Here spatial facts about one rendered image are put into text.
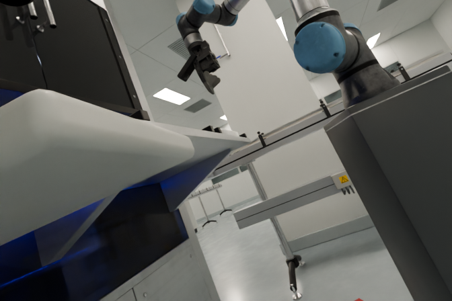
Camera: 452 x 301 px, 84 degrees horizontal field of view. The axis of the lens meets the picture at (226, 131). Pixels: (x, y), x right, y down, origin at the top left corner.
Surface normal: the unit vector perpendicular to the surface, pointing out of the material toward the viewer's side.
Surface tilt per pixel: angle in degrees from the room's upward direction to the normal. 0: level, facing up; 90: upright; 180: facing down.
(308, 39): 98
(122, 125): 90
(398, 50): 90
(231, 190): 90
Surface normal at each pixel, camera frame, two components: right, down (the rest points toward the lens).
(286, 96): -0.34, -0.07
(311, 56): -0.67, 0.28
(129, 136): 0.96, -0.23
